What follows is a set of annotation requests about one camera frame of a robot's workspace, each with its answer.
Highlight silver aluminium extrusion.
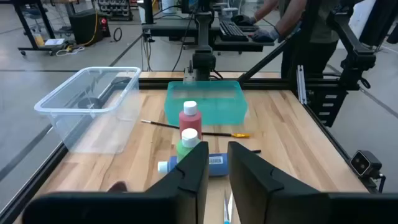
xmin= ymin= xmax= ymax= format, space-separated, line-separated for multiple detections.
xmin=296 ymin=64 xmax=308 ymax=106

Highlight black keyboard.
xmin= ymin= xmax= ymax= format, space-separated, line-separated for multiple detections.
xmin=218 ymin=19 xmax=249 ymax=43

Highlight grey scissors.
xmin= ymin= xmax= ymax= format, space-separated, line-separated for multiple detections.
xmin=223 ymin=189 xmax=234 ymax=224

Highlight black wheeled cart frame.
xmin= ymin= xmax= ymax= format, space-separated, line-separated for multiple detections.
xmin=9 ymin=0 xmax=58 ymax=57

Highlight black camera cable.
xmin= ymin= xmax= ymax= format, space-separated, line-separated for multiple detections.
xmin=374 ymin=173 xmax=387 ymax=194

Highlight black slotted mounting plate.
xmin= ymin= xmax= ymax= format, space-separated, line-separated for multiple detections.
xmin=306 ymin=88 xmax=348 ymax=128

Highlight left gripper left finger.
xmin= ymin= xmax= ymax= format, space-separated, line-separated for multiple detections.
xmin=22 ymin=141 xmax=210 ymax=224

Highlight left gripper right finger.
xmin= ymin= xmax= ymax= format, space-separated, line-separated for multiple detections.
xmin=227 ymin=141 xmax=398 ymax=224

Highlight yellow container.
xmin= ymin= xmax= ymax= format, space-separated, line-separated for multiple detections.
xmin=33 ymin=32 xmax=45 ymax=48

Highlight person's hand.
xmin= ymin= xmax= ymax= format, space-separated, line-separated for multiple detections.
xmin=250 ymin=27 xmax=281 ymax=44
xmin=231 ymin=14 xmax=258 ymax=27

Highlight black diagonal frame strut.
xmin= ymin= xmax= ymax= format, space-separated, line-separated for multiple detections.
xmin=238 ymin=39 xmax=292 ymax=85

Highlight white paper sheet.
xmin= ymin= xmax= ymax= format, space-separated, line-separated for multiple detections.
xmin=44 ymin=38 xmax=65 ymax=47

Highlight white coiled cable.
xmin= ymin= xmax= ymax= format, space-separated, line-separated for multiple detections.
xmin=55 ymin=45 xmax=86 ymax=57

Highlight blue paint bottle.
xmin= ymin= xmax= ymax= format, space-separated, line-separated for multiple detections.
xmin=157 ymin=152 xmax=229 ymax=178

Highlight black computer case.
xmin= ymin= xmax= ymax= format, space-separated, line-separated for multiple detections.
xmin=68 ymin=8 xmax=112 ymax=47

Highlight parts bin shelf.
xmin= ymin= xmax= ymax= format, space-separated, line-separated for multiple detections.
xmin=97 ymin=0 xmax=134 ymax=22

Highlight yellow cable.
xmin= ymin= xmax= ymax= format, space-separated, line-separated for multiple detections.
xmin=67 ymin=9 xmax=99 ymax=52

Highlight green paint bottle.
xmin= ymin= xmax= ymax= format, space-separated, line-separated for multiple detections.
xmin=175 ymin=128 xmax=201 ymax=164

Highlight white bucket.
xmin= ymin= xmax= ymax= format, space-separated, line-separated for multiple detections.
xmin=160 ymin=0 xmax=178 ymax=15

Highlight clear plastic bin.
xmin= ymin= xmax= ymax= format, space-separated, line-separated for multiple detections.
xmin=33 ymin=66 xmax=142 ymax=156

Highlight gold ferrule paintbrush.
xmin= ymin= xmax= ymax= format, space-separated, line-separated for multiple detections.
xmin=140 ymin=119 xmax=251 ymax=139

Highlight person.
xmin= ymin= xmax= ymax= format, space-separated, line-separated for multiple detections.
xmin=231 ymin=0 xmax=341 ymax=80

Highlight small black camera box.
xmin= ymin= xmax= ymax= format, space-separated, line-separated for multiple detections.
xmin=349 ymin=149 xmax=384 ymax=180

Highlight teal plastic bin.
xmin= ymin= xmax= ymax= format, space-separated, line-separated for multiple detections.
xmin=164 ymin=80 xmax=249 ymax=126

